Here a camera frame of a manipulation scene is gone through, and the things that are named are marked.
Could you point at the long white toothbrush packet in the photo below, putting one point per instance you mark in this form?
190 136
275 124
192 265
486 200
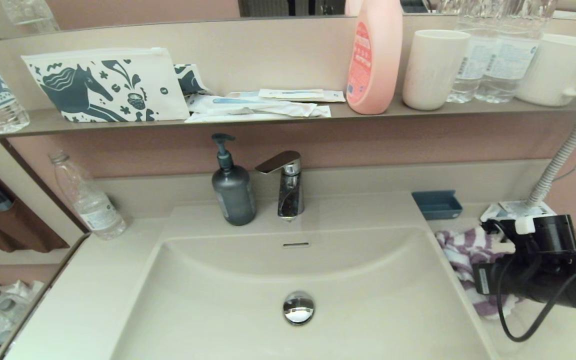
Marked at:
250 105

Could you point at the blue soap tray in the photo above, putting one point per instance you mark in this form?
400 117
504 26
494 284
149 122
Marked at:
437 205

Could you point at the white ceramic mug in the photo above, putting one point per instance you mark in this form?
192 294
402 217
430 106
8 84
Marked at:
557 71

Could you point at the white tumbler cup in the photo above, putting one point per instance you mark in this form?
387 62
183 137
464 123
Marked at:
433 71

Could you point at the grey soap pump bottle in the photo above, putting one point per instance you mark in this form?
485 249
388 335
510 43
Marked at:
234 195

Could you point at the slim clear plastic bottle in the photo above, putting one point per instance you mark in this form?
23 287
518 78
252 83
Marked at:
94 205

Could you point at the pink lotion bottle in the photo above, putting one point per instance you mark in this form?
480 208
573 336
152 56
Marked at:
377 65

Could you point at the beige sink basin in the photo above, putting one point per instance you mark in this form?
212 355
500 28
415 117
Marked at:
218 310

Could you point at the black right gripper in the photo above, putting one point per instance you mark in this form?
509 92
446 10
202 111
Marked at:
505 277

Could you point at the small cream sachet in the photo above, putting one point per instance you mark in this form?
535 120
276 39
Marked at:
290 93

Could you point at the white horse print pouch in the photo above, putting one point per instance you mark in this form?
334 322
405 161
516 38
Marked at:
95 86

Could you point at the white blue edged sachet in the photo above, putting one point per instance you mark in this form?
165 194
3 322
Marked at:
337 95

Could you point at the chrome drain stopper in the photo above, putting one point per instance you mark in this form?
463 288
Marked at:
298 308

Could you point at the grey wall shelf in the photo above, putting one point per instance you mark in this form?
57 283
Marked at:
338 113

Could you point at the wall mirror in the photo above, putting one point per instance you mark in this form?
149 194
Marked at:
118 10

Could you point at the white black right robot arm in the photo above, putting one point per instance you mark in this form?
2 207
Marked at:
568 285

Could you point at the flat white sachet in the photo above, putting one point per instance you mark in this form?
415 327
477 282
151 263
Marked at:
268 116

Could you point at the small blue print pouch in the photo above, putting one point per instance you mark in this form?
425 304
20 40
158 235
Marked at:
190 79

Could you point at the purple white striped towel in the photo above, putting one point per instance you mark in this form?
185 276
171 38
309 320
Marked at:
463 250

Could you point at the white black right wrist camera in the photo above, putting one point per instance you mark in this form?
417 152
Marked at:
550 232

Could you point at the clear water bottle white label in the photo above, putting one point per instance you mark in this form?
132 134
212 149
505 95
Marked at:
472 66
509 61

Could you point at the chrome sink faucet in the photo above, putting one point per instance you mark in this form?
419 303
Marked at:
290 195

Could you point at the white printed paper card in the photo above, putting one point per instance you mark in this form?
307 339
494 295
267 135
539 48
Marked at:
528 207

